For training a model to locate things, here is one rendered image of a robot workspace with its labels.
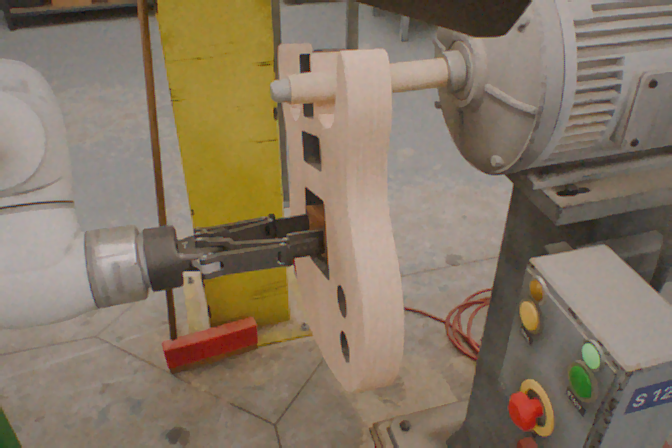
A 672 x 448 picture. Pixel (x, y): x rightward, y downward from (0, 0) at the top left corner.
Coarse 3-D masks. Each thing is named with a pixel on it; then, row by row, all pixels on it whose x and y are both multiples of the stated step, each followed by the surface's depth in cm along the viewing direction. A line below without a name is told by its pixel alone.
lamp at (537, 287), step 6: (534, 276) 60; (534, 282) 60; (540, 282) 59; (534, 288) 60; (540, 288) 59; (546, 288) 59; (534, 294) 60; (540, 294) 59; (546, 294) 59; (534, 300) 61; (540, 300) 60; (546, 300) 59
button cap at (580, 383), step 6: (576, 366) 55; (570, 372) 56; (576, 372) 55; (582, 372) 54; (570, 378) 56; (576, 378) 55; (582, 378) 54; (588, 378) 54; (576, 384) 55; (582, 384) 55; (588, 384) 54; (576, 390) 56; (582, 390) 55; (588, 390) 54; (582, 396) 55; (588, 396) 54
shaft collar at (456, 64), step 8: (440, 56) 68; (448, 56) 67; (456, 56) 67; (448, 64) 67; (456, 64) 67; (464, 64) 67; (448, 72) 67; (456, 72) 67; (464, 72) 67; (448, 80) 67; (456, 80) 67; (464, 80) 68; (440, 88) 70; (448, 88) 68; (456, 88) 68
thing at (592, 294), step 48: (528, 288) 62; (576, 288) 58; (624, 288) 58; (528, 336) 63; (576, 336) 55; (624, 336) 53; (528, 384) 65; (624, 384) 51; (528, 432) 67; (576, 432) 58; (624, 432) 56
